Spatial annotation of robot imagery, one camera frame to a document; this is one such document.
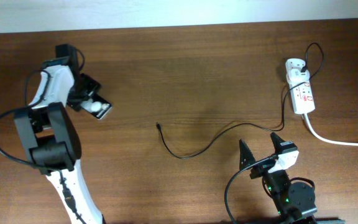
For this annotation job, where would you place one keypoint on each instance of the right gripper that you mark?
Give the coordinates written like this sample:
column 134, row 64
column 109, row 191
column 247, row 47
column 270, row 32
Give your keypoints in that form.
column 247, row 157

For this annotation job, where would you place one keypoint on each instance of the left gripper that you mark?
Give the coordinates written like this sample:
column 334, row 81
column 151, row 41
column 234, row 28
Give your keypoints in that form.
column 93, row 87

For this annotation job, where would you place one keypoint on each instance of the black Galaxy flip phone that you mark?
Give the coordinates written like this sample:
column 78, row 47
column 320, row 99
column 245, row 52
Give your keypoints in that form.
column 97, row 106

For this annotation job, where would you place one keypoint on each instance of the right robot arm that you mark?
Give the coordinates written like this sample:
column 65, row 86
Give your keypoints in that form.
column 293, row 198

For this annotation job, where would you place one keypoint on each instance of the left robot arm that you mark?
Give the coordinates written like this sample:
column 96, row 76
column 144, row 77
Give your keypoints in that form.
column 52, row 144

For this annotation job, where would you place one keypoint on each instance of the white USB charger adapter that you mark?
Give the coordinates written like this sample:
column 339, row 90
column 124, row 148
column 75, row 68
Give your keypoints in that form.
column 295, row 76

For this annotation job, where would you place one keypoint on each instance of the white power strip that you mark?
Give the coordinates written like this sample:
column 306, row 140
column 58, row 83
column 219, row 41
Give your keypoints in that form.
column 301, row 93

